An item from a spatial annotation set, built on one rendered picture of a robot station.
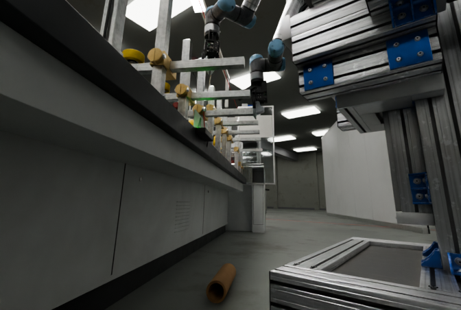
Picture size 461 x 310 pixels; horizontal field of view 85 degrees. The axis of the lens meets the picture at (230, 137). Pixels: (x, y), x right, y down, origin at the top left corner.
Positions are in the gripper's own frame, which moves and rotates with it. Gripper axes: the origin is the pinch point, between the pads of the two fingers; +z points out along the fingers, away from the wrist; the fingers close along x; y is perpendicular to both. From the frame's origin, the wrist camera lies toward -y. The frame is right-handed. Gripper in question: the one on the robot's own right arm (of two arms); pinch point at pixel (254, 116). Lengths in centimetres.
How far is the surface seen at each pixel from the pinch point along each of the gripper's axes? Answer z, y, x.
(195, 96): -1.9, -24.2, -26.5
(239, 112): -2.2, -7.9, -1.5
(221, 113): -2.4, -17.5, -1.5
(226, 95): -1.2, -10.3, -26.5
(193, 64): -3, -18, -52
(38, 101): 28, -30, -94
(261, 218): 63, -6, 225
